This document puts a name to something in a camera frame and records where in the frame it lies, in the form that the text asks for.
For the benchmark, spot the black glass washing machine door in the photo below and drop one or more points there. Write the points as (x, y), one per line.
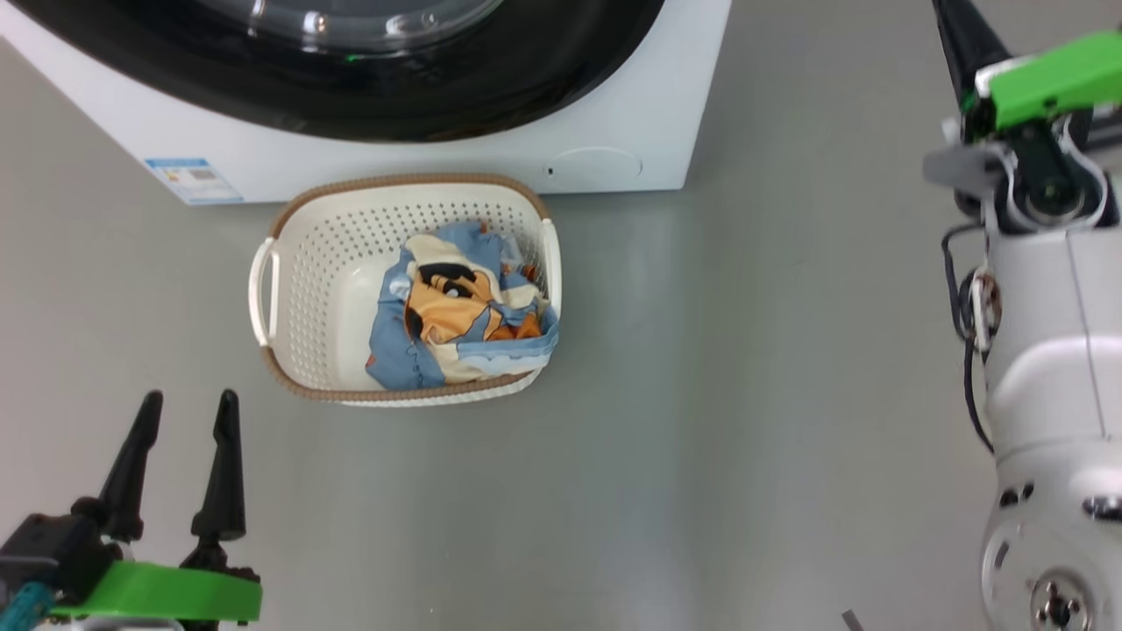
(491, 79)

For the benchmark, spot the blue energy label sticker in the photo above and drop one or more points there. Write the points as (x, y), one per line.
(193, 180)

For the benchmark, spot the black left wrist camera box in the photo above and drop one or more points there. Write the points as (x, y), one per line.
(53, 548)

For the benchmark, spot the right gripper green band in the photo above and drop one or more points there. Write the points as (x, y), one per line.
(1052, 79)

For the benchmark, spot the teal left camera connector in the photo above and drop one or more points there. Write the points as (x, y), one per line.
(26, 605)

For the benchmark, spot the small grey floor marker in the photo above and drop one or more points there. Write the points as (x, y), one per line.
(853, 621)

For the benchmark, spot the cream perforated laundry basket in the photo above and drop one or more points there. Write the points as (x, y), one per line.
(324, 289)

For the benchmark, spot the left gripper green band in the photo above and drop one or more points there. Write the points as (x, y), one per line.
(166, 592)

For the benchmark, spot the white front-load washing machine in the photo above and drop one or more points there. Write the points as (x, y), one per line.
(368, 162)

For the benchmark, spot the cream and blue cartoon shirt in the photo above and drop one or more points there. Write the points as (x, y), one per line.
(451, 307)

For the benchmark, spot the round washer filter cover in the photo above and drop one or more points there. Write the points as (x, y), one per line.
(596, 166)

